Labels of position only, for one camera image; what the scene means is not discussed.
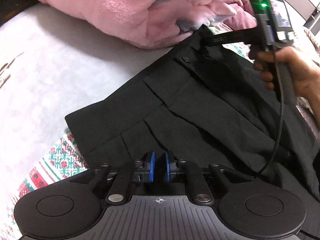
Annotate pink fleece blanket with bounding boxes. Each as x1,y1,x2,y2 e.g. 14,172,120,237
38,0,256,49

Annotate black pants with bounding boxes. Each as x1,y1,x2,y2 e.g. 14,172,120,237
66,28,319,236

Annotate grey window frame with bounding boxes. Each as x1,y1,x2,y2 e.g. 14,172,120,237
304,4,320,36

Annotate person's right hand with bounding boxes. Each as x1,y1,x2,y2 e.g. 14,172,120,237
248,46,319,123

